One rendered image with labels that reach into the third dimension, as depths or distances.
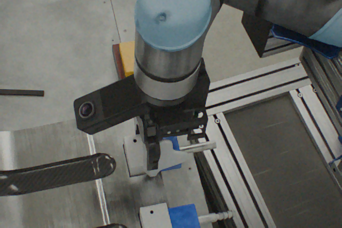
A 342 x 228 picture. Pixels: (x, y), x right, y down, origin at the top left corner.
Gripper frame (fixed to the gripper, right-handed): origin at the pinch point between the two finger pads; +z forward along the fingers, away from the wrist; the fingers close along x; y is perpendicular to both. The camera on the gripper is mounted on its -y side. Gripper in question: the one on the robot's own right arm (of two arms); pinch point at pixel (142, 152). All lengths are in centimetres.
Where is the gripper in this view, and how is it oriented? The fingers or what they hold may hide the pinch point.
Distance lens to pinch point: 101.0
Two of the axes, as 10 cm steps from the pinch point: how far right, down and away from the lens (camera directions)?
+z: -0.7, 5.0, 8.7
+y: 9.7, -1.6, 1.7
